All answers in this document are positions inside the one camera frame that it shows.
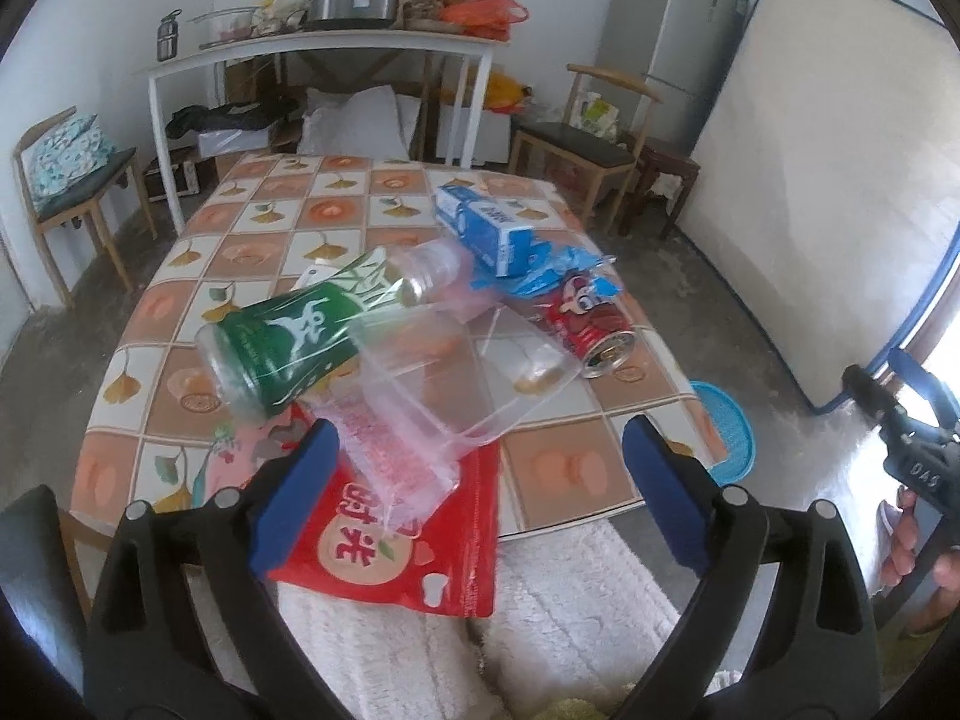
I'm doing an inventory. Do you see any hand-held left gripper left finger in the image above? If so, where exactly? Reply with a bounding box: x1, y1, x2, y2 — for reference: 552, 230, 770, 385
82, 418, 353, 720

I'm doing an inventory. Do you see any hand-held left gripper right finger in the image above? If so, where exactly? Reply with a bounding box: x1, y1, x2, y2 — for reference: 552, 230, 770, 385
615, 412, 882, 720

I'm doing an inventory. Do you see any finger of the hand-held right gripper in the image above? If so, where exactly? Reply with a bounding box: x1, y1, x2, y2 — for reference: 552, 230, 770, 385
841, 364, 920, 451
889, 349, 960, 436

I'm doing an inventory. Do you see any blue plastic basket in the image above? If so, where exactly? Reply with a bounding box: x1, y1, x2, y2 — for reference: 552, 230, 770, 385
688, 380, 755, 487

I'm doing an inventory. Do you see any red snack bag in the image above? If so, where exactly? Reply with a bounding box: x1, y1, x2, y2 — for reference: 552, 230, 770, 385
201, 401, 502, 620

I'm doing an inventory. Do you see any green label plastic bottle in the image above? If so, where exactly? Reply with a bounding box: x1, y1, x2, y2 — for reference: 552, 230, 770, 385
196, 244, 443, 419

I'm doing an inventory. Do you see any clear plastic container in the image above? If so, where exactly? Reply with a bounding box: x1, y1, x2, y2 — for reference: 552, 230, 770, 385
330, 292, 586, 518

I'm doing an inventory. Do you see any red drink can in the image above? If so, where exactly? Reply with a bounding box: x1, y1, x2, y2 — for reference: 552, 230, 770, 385
536, 274, 637, 380

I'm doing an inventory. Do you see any blue wrapper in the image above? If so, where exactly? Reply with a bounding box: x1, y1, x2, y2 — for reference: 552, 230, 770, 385
469, 244, 620, 308

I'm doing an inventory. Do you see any clear ribbed plastic cup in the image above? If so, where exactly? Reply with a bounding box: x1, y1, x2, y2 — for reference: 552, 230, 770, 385
386, 236, 473, 305

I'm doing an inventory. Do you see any blue white carton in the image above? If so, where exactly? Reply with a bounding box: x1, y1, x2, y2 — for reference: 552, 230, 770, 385
435, 180, 552, 278

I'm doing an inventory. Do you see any person's right hand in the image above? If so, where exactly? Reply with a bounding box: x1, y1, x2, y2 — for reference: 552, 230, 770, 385
879, 487, 960, 635

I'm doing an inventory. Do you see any white mattress blue edge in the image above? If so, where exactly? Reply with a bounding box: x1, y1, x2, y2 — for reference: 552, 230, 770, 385
686, 0, 960, 413

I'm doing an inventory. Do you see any green shaggy cloth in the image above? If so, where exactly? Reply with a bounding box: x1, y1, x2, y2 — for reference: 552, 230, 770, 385
517, 694, 631, 720

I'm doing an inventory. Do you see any black padded chair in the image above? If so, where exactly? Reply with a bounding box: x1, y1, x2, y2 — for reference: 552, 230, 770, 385
0, 484, 113, 691

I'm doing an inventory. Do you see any table with patterned cloth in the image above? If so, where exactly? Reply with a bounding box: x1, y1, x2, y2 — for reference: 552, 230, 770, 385
71, 152, 728, 541

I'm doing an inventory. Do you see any dark wooden stool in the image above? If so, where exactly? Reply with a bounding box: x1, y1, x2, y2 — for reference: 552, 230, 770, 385
619, 136, 702, 241

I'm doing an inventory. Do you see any white red printed sack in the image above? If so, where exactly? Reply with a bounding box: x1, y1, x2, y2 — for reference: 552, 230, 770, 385
551, 160, 595, 196

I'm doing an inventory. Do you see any dark crate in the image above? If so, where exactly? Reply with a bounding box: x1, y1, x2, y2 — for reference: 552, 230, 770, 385
142, 146, 218, 203

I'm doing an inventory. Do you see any wooden chair dark seat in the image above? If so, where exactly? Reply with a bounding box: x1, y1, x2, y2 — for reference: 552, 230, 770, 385
508, 64, 665, 233

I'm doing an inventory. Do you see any wooden chair grey seat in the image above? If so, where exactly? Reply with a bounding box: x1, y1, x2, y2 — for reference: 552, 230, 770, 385
11, 106, 158, 308

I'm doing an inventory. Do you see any white green printed bag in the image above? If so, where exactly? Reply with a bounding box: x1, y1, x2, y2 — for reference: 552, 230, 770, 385
571, 90, 622, 142

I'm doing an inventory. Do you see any black bag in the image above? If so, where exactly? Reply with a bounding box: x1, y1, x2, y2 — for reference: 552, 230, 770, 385
166, 96, 297, 140

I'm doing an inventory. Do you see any white foam box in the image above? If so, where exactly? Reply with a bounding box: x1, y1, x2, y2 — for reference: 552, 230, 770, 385
439, 101, 518, 166

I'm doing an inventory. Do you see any floral cushion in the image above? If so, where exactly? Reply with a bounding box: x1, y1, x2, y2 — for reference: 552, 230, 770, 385
28, 114, 115, 197

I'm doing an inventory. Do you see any cardboard box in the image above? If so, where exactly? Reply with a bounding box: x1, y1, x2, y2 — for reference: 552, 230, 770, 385
225, 60, 278, 102

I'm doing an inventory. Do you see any silver refrigerator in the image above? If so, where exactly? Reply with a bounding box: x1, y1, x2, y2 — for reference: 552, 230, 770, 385
596, 0, 751, 158

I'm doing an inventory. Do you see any yellow plastic bag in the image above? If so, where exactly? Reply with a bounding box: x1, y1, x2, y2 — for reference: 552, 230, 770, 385
442, 71, 537, 113

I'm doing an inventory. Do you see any white side table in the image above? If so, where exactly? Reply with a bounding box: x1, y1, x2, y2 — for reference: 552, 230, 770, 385
135, 28, 511, 233

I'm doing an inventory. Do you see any glass bowl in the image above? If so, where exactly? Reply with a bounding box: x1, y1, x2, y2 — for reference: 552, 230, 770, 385
191, 7, 260, 46

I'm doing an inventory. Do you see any orange plastic bag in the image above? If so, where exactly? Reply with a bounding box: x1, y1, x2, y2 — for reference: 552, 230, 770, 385
439, 0, 530, 38

